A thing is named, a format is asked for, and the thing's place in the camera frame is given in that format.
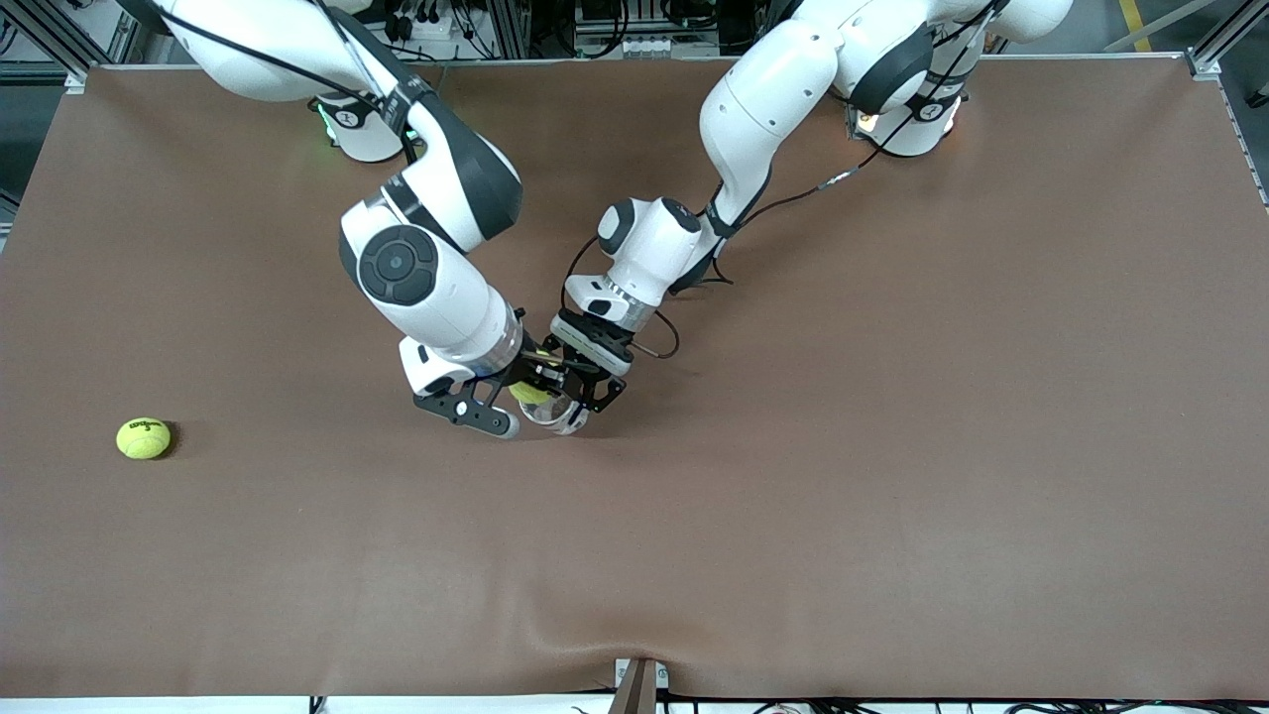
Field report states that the clear tennis ball can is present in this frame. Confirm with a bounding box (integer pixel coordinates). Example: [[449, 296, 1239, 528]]
[[519, 382, 593, 437]]

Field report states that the brown table mat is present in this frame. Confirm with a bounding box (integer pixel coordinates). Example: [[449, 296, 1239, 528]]
[[0, 57, 1269, 701]]

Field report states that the white power strip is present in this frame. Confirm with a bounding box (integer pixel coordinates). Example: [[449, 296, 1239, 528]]
[[389, 8, 459, 43]]

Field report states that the aluminium bracket with profile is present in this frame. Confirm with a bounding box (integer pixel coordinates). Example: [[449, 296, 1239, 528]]
[[613, 656, 671, 714]]

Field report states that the aluminium frame profile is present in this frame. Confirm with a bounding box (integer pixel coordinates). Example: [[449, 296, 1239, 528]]
[[0, 0, 135, 82], [1188, 0, 1269, 80]]

